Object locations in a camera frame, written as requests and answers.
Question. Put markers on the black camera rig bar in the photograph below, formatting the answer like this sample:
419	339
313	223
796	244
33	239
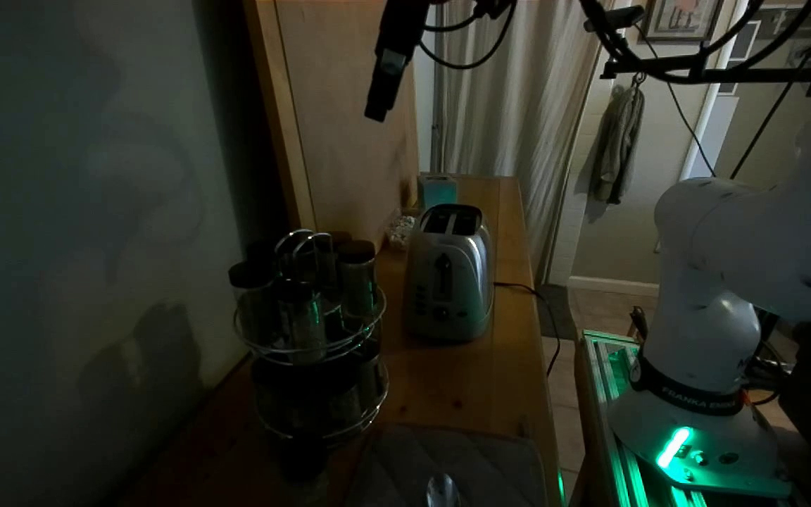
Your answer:
704	68

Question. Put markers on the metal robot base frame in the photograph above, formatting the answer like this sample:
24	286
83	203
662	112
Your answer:
604	424

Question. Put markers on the dark spice jar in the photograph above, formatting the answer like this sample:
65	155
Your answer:
361	271
250	286

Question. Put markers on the grey quilted pot holder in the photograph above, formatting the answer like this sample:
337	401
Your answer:
479	467

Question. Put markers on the blue cube tissue box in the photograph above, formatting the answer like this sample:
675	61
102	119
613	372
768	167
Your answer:
438	195

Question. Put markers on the plywood backdrop board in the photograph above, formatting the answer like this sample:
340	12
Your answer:
350	113

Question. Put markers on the framed wall picture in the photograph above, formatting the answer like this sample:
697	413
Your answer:
683	17

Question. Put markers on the silver two-slot toaster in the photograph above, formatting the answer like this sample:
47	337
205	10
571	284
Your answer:
450	284

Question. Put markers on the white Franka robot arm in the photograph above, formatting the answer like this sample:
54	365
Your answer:
704	327

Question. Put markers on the hanging olive jacket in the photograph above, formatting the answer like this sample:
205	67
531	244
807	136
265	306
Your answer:
617	143

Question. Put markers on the light window curtain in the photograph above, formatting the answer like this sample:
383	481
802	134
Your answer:
509	122

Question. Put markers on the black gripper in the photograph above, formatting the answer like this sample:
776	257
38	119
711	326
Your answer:
403	33

